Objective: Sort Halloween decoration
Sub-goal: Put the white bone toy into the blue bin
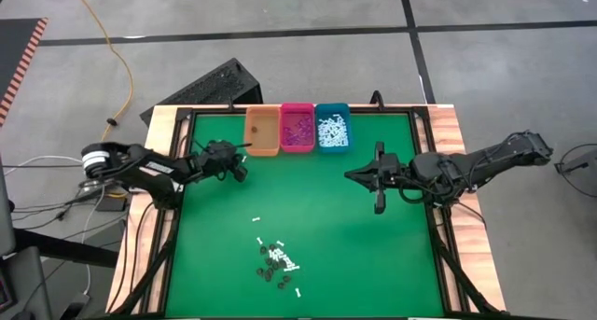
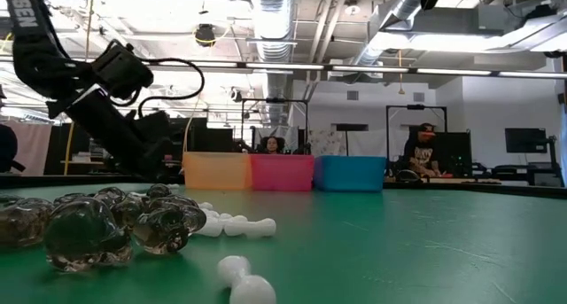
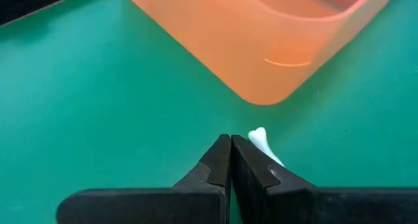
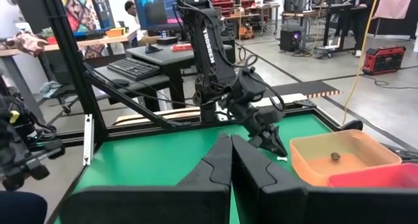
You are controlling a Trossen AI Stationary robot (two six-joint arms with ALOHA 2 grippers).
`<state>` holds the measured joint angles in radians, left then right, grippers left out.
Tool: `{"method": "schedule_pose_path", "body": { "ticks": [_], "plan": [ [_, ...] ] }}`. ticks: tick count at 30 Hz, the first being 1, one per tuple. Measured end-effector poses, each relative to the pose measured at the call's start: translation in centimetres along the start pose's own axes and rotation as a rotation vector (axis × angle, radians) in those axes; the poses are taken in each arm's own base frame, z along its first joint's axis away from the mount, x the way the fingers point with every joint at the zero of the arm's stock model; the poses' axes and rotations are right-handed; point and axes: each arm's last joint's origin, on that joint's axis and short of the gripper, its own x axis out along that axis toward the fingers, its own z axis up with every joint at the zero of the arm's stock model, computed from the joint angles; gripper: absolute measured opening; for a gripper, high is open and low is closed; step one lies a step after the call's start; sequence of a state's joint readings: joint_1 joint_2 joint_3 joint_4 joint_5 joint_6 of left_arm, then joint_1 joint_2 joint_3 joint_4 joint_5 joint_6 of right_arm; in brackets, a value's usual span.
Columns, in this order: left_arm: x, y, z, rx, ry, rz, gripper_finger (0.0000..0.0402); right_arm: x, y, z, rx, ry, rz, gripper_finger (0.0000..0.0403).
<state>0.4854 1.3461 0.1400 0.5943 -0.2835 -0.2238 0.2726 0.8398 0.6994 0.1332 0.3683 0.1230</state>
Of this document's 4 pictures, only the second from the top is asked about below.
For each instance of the black office desk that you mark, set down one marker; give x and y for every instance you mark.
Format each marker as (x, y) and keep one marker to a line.
(518, 170)

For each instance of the blue plastic bin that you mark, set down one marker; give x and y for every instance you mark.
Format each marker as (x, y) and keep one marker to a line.
(350, 174)

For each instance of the wooden shelf board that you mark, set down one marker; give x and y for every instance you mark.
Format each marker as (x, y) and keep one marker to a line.
(75, 162)

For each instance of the black screen on stand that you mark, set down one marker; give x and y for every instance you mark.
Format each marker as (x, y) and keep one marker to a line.
(352, 127)

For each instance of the long ceiling light rail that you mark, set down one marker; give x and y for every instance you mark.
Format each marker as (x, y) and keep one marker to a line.
(310, 67)

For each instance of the pink curtain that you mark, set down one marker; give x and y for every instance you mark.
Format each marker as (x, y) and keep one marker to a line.
(35, 144)

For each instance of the pink plastic bin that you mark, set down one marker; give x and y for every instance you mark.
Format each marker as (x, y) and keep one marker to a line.
(281, 173)

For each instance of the black computer monitor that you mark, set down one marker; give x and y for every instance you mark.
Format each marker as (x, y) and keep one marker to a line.
(525, 140)

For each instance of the orange plastic bin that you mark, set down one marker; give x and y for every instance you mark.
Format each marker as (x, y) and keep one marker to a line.
(217, 171)

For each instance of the grey cloth on frame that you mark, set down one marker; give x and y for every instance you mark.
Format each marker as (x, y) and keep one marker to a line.
(288, 133)

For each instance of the black monitor stand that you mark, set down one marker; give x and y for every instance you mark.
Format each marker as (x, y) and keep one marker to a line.
(553, 153)

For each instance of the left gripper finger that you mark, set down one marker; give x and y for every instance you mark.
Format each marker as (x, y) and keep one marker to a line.
(168, 169)

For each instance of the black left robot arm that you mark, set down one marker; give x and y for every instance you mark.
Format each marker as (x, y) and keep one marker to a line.
(35, 42)

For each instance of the black table frame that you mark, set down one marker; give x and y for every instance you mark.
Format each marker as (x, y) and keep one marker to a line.
(57, 181)

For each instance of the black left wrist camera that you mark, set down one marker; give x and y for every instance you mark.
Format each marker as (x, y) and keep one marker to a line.
(124, 71)

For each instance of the black metal rig frame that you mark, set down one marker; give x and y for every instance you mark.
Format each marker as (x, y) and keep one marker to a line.
(274, 100)
(416, 106)

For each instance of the round black ceiling device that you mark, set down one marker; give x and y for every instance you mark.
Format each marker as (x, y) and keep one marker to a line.
(205, 36)

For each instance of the green table mat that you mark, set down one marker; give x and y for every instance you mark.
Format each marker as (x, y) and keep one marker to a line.
(443, 259)

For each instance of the silver ceiling air duct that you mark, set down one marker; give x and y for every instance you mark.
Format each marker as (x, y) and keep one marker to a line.
(398, 9)
(271, 25)

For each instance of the black partition wall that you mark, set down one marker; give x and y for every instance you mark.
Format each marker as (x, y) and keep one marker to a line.
(212, 140)

